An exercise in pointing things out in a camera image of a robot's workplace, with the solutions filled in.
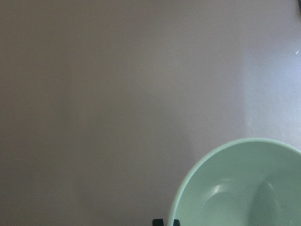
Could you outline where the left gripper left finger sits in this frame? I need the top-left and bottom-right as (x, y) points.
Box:
(152, 218), (164, 226)

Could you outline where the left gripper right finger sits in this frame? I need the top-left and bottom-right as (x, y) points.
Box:
(173, 219), (181, 226)

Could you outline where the light green bowl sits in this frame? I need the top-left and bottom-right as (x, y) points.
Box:
(167, 138), (301, 226)

